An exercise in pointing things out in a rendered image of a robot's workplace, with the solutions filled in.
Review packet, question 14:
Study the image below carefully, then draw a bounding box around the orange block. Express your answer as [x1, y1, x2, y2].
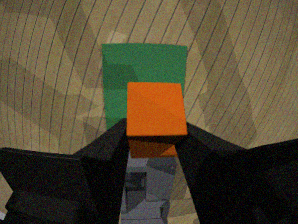
[126, 81, 188, 159]

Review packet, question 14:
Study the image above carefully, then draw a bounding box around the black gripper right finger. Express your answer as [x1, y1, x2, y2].
[174, 121, 298, 224]

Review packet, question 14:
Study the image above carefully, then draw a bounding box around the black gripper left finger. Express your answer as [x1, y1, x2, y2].
[0, 119, 129, 224]

